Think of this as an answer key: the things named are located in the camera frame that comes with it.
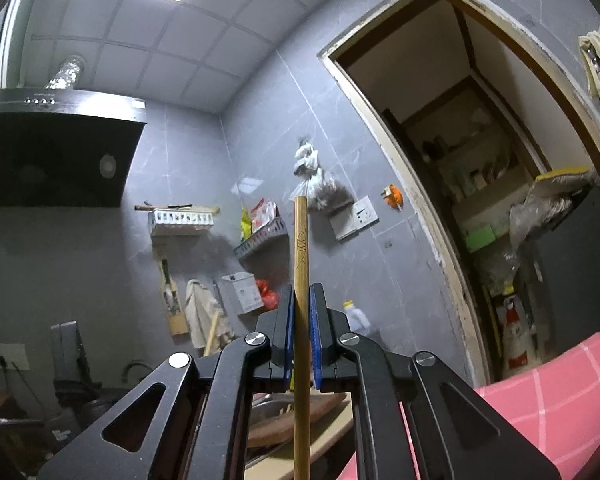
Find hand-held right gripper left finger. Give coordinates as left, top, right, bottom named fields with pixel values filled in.
left=37, top=283, right=295, bottom=480

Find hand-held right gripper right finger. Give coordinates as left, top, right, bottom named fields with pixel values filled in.
left=309, top=283, right=562, bottom=480

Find bamboo chopstick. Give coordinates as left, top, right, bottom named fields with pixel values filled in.
left=292, top=196, right=311, bottom=480
left=202, top=310, right=222, bottom=357

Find red plastic bag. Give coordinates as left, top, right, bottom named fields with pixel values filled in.
left=255, top=280, right=281, bottom=311

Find white plastic bottle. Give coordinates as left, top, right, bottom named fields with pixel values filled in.
left=343, top=300, right=371, bottom=333

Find wooden cutting board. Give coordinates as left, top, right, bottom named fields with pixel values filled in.
left=247, top=392, right=352, bottom=448

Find beige hanging towel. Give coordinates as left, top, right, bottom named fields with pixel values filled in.
left=184, top=279, right=233, bottom=351

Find wooden knife holder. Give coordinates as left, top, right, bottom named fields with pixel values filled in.
left=160, top=257, right=190, bottom=337

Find red white packet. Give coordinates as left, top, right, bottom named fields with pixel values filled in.
left=250, top=200, right=278, bottom=233

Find clear bag with dried goods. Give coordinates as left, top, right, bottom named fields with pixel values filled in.
left=300, top=167, right=353, bottom=211

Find white knotted plastic bag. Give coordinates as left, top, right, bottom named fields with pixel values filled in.
left=293, top=139, right=321, bottom=177

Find green box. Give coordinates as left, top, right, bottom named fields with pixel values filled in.
left=465, top=225, right=499, bottom=254

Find red white printed sack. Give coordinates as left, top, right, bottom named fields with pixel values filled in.
left=500, top=294, right=537, bottom=372

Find wooden pantry shelf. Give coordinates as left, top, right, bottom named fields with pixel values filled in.
left=382, top=77, right=551, bottom=271

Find black stacked appliance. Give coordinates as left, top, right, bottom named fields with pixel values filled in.
left=50, top=321, right=88, bottom=396

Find person's pink checkered clothing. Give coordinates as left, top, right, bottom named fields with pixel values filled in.
left=337, top=332, right=600, bottom=480

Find crumpled clear plastic bag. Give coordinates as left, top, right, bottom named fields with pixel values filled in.
left=510, top=195, right=576, bottom=251

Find dark grey refrigerator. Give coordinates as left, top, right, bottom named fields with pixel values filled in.
left=522, top=180, right=600, bottom=361

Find black range hood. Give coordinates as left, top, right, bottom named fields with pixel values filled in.
left=0, top=87, right=148, bottom=208

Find yellow bag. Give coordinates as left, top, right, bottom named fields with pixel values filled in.
left=532, top=167, right=600, bottom=196

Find cream rubber gloves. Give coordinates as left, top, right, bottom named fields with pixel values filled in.
left=577, top=25, right=600, bottom=153

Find white wall box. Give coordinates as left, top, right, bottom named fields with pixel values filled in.
left=221, top=271, right=266, bottom=316

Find grey wall basket shelf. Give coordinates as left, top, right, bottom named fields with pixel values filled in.
left=233, top=217, right=288, bottom=261

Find white wall plate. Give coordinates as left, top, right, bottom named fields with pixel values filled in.
left=329, top=210, right=359, bottom=241

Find white wall socket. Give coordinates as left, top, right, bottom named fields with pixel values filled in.
left=352, top=195, right=380, bottom=229

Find worn white door frame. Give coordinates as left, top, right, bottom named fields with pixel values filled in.
left=317, top=0, right=600, bottom=386

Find wooden handle knife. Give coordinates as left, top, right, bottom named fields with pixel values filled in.
left=134, top=203, right=221, bottom=213

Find white wall basket rack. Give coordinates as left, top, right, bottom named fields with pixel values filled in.
left=147, top=209, right=215, bottom=236

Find orange wall hook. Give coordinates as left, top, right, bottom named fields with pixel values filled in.
left=380, top=184, right=405, bottom=208

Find white wall outlet with plug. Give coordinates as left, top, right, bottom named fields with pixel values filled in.
left=0, top=342, right=31, bottom=372

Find silver foil exhaust duct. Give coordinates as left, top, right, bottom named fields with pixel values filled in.
left=45, top=55, right=87, bottom=92

